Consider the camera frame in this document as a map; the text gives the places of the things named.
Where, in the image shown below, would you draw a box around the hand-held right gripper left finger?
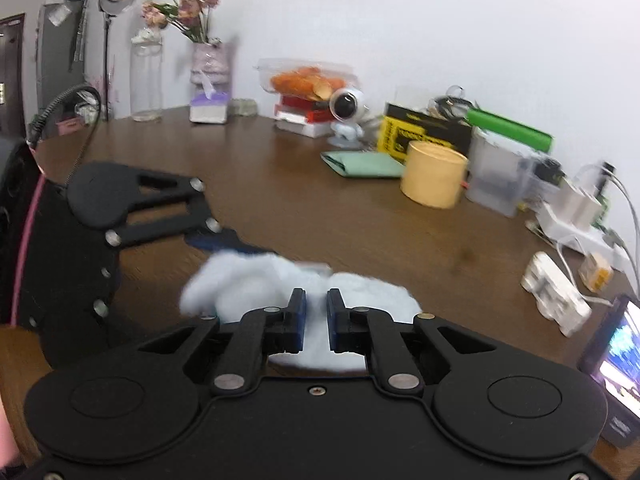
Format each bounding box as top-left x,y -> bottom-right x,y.
137,287 -> 307,394

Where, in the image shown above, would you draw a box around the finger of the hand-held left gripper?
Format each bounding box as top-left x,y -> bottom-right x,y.
106,169 -> 273,257

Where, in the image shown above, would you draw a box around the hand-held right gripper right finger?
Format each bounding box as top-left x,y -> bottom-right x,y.
326,287 -> 501,394

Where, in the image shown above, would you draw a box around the white cotton wad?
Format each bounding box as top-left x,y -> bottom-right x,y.
180,252 -> 423,373

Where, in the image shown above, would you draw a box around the yellow round container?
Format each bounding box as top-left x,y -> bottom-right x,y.
400,140 -> 470,209

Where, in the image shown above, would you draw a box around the purple tissue pack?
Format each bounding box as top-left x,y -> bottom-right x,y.
189,75 -> 230,124

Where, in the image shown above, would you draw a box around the white flat box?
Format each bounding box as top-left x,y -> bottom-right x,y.
274,110 -> 341,138

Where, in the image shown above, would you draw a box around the green cloth pouch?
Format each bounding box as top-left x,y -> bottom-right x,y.
320,150 -> 406,179

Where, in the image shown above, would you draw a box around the clear glass bottle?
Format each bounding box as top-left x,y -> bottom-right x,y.
129,29 -> 164,123

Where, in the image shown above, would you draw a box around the purple white vase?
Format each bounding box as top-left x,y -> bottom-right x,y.
191,37 -> 236,98

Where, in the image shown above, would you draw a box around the clear clamshell with orange snacks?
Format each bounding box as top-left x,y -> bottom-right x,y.
256,57 -> 358,103

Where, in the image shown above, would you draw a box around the white astronaut figurine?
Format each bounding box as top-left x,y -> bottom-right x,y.
327,86 -> 368,150

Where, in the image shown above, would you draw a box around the black and yellow box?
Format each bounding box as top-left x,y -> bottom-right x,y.
376,101 -> 473,166

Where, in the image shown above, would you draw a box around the brown door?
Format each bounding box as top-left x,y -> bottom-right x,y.
0,12 -> 26,136

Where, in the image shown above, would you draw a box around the clear plastic storage box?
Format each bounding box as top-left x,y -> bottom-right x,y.
467,127 -> 538,218

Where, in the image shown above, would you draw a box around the grey cabinet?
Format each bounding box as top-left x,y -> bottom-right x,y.
37,0 -> 88,111

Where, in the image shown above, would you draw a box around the white folding phone stand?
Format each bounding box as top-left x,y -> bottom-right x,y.
521,251 -> 593,338

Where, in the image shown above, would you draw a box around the dried pink roses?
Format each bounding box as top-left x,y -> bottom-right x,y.
141,0 -> 221,45

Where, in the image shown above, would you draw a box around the green foam tube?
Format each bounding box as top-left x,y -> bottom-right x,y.
465,108 -> 555,155

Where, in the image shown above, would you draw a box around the white power strip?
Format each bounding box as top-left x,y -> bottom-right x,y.
537,202 -> 631,271

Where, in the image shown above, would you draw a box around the beige cube plug adapter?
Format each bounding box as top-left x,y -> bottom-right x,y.
579,252 -> 615,292

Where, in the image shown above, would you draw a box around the white charger adapter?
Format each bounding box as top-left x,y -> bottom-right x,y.
555,180 -> 601,233

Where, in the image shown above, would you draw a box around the black smartphone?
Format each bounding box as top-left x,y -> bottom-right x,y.
577,294 -> 640,421

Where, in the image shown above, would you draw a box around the green spray bottle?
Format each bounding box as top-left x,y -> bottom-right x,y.
597,162 -> 617,226

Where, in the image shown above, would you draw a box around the pink cable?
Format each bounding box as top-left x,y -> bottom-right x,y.
10,175 -> 46,326

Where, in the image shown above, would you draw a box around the black coiled cable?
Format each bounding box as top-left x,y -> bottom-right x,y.
27,85 -> 101,186

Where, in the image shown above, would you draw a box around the black tangled cords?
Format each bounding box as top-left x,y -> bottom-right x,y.
427,85 -> 481,116

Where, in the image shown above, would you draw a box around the black wireless charger stand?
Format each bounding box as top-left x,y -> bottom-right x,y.
602,400 -> 640,450

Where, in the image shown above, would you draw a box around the grey charging cable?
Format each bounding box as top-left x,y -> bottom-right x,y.
575,160 -> 640,306

